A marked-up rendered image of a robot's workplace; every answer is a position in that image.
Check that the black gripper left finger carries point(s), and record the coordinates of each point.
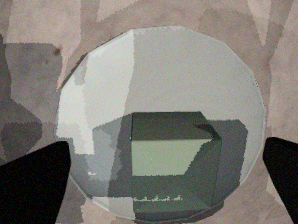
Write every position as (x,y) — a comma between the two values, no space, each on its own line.
(33,186)

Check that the white round dish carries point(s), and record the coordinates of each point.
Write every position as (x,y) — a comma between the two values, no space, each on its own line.
(156,69)

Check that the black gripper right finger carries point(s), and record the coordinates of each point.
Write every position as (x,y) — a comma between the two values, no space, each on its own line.
(281,159)

